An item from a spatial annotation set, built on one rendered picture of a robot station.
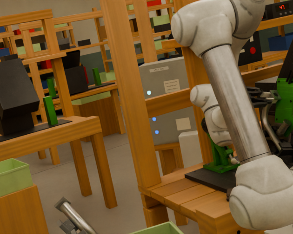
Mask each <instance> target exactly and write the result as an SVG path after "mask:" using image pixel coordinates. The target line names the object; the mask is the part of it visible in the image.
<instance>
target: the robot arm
mask: <svg viewBox="0 0 293 234"><path fill-rule="evenodd" d="M265 6H266V0H199V1H196V2H193V3H190V4H188V5H186V6H184V7H182V8H181V9H180V10H179V11H178V12H177V13H176V14H175V15H174V16H173V17H172V19H171V31H172V35H173V37H174V39H175V40H176V41H177V43H179V44H180V45H182V46H189V48H190V49H191V50H192V51H193V52H194V53H195V55H196V56H198V57H199V58H200V59H202V61H203V64H204V67H205V70H206V72H207V75H208V78H209V81H210V84H200V85H196V86H194V87H193V88H192V90H191V92H190V101H191V102H192V103H193V104H194V105H196V106H198V107H200V108H201V109H202V111H203V112H204V115H205V120H206V125H207V129H208V132H209V135H210V137H211V139H212V140H213V142H214V143H215V144H216V145H218V146H221V147H224V146H228V145H231V144H232V143H233V145H234V148H235V151H236V154H237V156H238V159H239V162H240V164H241V165H240V166H239V167H238V168H237V171H236V174H235V177H236V187H234V188H233V189H232V191H231V193H230V196H229V208H230V211H231V214H232V216H233V218H234V220H235V221H236V223H237V224H238V225H239V226H241V227H242V228H246V229H250V230H274V229H278V228H282V227H285V226H288V225H291V224H293V166H292V167H291V168H290V169H289V168H288V167H287V166H286V165H285V164H284V162H283V160H282V159H281V158H279V157H278V156H276V155H272V154H271V151H270V149H269V146H268V144H267V141H266V138H265V135H264V133H263V130H262V127H261V125H260V122H259V120H258V117H257V114H256V112H255V108H262V107H266V105H267V104H271V103H273V104H275V103H276V102H277V101H278V100H274V98H269V97H270V96H271V93H270V92H267V91H263V90H260V88H257V87H249V86H246V85H245V83H244V80H243V77H242V75H241V73H240V70H239V67H238V61H239V55H240V51H241V49H242V47H243V46H244V45H245V43H246V42H247V41H248V40H249V39H250V38H251V37H252V35H253V34H254V32H255V31H256V29H257V28H258V27H259V25H260V22H261V20H262V18H263V15H264V12H265ZM255 96H260V97H261V98H257V97H255ZM263 98H266V99H263Z"/></svg>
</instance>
